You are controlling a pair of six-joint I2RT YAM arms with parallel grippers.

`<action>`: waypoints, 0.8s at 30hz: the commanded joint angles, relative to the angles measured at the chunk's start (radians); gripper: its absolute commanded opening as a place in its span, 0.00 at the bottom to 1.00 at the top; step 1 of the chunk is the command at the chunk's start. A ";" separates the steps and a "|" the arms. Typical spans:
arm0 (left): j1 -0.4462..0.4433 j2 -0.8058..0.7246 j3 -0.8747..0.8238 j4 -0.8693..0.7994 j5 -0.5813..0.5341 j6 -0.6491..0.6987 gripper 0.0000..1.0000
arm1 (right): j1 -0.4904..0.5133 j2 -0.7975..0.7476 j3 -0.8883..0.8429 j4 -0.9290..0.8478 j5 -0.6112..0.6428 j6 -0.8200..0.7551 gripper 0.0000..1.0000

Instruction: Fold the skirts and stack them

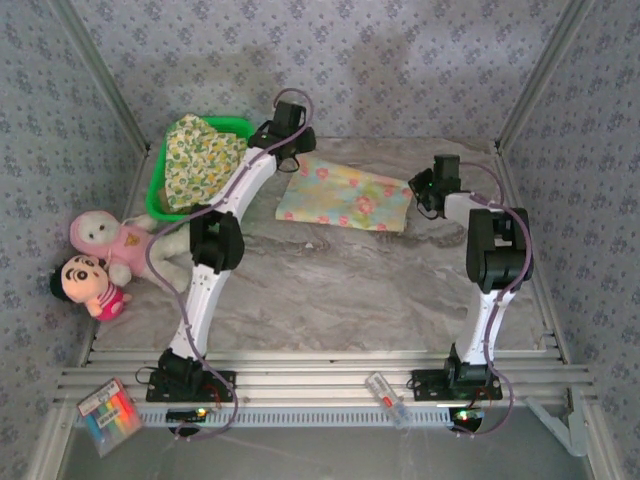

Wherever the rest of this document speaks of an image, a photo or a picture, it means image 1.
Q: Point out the pastel pink flower skirt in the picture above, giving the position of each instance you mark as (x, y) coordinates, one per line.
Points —
(345, 195)

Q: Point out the lemon print skirt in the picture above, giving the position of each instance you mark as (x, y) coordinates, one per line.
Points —
(200, 160)

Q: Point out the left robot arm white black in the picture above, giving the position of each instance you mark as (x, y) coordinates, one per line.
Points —
(200, 310)

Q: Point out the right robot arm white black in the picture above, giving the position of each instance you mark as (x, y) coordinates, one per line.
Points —
(485, 325)

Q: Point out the green plastic basket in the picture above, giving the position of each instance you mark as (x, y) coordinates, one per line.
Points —
(156, 197)

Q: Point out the pink hooded plush doll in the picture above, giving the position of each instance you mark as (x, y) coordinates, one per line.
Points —
(120, 245)

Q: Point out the clear plastic package red label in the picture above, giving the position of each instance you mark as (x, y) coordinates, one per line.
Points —
(387, 397)

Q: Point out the small black controller board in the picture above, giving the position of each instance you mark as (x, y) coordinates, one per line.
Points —
(467, 420)
(187, 414)

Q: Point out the black haired plush doll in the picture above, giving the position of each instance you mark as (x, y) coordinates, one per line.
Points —
(80, 280)

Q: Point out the coloured marker pack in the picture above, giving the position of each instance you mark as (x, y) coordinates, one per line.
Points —
(110, 417)

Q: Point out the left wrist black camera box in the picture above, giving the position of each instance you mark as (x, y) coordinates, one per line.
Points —
(290, 116)

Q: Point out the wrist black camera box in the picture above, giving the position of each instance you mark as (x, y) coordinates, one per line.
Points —
(290, 116)
(447, 167)

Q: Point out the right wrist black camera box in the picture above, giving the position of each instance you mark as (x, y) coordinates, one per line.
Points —
(447, 167)

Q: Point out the aluminium side rail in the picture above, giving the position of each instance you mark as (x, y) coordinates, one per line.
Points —
(508, 173)

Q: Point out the aluminium frame post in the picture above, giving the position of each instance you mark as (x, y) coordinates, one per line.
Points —
(545, 75)
(100, 75)

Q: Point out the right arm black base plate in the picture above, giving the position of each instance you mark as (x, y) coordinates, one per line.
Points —
(425, 387)

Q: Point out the aluminium frame rails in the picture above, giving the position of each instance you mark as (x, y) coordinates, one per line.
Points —
(310, 380)

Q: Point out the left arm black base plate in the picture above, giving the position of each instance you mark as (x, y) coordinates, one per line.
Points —
(220, 382)

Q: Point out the grey metal corner bracket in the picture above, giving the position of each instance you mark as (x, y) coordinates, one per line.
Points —
(565, 430)

